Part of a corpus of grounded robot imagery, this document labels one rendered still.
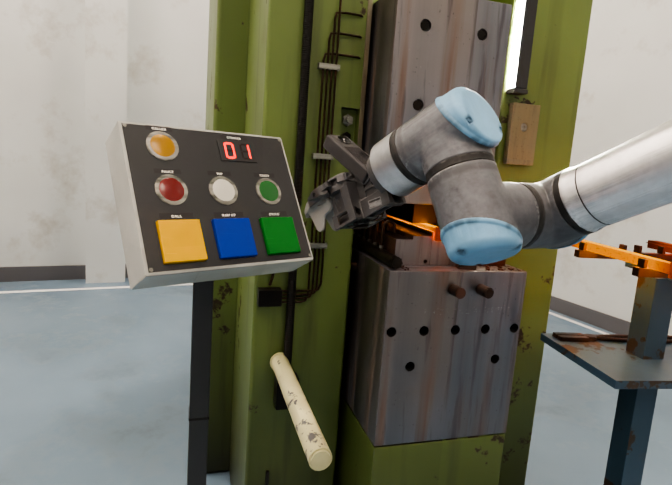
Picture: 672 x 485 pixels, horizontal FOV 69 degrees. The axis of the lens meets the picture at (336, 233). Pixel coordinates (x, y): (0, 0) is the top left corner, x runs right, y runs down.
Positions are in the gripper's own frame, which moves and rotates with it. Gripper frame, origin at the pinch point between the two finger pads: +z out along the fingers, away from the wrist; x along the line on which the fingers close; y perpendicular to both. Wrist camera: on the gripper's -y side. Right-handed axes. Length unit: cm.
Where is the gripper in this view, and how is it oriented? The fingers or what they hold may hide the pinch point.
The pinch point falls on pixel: (310, 209)
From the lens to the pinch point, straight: 88.7
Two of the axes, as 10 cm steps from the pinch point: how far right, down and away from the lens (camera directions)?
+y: 2.7, 9.3, -2.4
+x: 7.5, -0.4, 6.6
